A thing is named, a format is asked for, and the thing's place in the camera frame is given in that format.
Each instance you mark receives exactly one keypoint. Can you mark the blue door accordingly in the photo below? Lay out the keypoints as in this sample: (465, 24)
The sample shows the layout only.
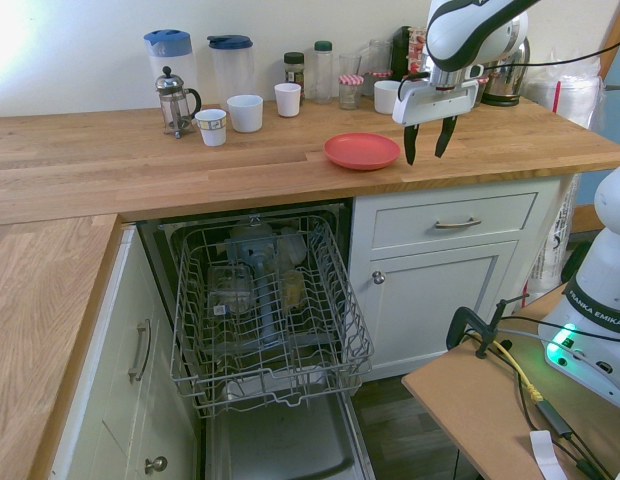
(617, 115)

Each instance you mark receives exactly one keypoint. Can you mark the green capped clear bottle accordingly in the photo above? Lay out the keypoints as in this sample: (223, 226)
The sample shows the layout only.
(322, 75)

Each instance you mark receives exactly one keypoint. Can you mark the yellow plastic cup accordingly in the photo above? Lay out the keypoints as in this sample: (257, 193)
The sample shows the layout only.
(292, 290)

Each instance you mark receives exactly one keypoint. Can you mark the cream base cabinet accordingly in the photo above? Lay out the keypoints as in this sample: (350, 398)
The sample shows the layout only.
(360, 240)

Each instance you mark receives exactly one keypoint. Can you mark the dark blue lidded pitcher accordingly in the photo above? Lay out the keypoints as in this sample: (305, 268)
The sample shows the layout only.
(230, 70)

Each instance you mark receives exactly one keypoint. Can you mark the cream cupboard door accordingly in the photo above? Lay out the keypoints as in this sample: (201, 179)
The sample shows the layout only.
(440, 310)

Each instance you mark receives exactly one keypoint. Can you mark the light blue lidded pitcher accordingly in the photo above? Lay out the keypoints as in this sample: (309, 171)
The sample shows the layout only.
(170, 55)

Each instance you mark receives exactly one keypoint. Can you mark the white tape strip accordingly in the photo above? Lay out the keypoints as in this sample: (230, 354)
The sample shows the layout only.
(545, 450)

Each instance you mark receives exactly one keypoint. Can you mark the tall white cup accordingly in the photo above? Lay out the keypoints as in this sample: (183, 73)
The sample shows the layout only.
(287, 102)

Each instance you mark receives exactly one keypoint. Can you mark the stainless dishwasher door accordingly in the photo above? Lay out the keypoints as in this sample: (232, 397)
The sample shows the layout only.
(280, 440)

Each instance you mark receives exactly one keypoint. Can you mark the brown mounting board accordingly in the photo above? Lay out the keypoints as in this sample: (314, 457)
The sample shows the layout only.
(465, 400)

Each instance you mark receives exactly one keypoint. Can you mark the clear upturned glass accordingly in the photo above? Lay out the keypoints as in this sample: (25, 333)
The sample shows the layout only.
(250, 231)

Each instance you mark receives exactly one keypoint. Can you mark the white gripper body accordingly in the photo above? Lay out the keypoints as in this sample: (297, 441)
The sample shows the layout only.
(435, 102)

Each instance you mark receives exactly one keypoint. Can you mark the clear glass container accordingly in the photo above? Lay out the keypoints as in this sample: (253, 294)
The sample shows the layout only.
(230, 290)

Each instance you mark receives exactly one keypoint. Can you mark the checkered lid jam jar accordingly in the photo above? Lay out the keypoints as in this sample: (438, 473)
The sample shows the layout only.
(482, 92)
(372, 77)
(351, 92)

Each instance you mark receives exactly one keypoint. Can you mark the white bowl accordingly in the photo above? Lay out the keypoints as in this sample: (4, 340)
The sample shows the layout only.
(292, 245)

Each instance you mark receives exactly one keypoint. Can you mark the black tall container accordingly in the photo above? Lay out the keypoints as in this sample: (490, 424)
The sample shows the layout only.
(401, 50)

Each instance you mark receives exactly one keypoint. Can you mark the white ceramic cup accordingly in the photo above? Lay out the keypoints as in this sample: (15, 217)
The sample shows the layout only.
(385, 97)

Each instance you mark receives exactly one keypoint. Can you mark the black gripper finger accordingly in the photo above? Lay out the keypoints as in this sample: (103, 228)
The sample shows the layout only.
(411, 142)
(446, 136)

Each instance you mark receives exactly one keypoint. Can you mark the clear drinking glass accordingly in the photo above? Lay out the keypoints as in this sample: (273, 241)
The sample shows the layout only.
(350, 64)

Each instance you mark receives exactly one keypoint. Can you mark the patterned paper cup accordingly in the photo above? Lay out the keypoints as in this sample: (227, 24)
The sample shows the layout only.
(211, 127)

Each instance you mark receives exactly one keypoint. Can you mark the red straw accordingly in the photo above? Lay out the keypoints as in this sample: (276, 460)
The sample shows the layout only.
(557, 97)

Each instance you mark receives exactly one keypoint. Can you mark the cream cabinet drawer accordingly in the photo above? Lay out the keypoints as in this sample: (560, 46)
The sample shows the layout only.
(415, 215)

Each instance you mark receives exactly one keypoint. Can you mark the stainless steel kettle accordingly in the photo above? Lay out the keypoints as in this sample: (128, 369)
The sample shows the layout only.
(507, 75)

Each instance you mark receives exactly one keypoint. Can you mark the cream corner cabinet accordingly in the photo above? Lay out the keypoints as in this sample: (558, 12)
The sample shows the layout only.
(120, 415)

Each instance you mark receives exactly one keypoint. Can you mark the red plate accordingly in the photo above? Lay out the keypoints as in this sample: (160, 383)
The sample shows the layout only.
(362, 150)

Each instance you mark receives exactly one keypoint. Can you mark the wide white cup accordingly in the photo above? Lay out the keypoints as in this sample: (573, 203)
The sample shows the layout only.
(245, 115)

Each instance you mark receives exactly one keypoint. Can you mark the stainless dishwasher body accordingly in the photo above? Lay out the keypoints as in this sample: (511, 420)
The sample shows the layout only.
(157, 250)

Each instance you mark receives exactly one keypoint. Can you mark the round metal cabinet knob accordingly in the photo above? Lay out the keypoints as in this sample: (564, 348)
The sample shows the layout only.
(156, 465)

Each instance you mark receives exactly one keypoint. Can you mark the round metal door knob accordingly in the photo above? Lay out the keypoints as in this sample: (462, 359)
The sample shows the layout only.
(378, 277)

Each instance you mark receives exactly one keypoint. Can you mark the glass french press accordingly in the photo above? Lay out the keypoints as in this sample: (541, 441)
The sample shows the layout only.
(172, 107)

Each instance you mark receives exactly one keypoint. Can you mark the black screw clamp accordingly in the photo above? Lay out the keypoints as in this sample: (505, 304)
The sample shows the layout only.
(455, 322)

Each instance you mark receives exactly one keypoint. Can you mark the clear plastic bag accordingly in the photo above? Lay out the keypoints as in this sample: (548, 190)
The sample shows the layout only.
(575, 95)

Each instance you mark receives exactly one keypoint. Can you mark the red white yogurt pot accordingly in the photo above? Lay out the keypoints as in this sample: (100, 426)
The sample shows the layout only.
(418, 41)
(417, 66)

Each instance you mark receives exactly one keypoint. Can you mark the tall clear glass jar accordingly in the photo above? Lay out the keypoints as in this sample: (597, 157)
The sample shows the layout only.
(380, 55)

